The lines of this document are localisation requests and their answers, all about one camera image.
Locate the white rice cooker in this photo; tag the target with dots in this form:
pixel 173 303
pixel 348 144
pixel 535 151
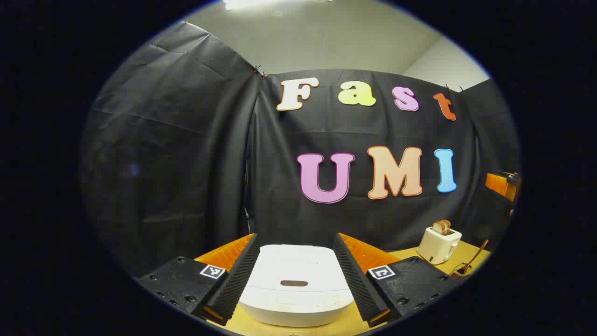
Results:
pixel 294 263

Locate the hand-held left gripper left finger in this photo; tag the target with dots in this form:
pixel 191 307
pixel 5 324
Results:
pixel 233 284

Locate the clear chopstick holder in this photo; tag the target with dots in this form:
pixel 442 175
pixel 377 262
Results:
pixel 459 273

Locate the brown wooden spoon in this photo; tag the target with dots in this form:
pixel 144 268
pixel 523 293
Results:
pixel 475 254

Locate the toast bread slice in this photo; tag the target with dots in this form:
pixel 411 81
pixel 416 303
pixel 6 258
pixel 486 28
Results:
pixel 447 226
pixel 438 227

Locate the white toaster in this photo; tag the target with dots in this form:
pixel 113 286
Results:
pixel 436 247

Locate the black backdrop cloth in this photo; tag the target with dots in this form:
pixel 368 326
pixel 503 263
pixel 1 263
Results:
pixel 186 163

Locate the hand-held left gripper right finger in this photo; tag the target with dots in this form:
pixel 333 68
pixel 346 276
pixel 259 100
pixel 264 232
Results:
pixel 357 280

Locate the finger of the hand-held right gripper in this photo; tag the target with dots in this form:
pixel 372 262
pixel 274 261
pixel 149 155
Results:
pixel 499 185

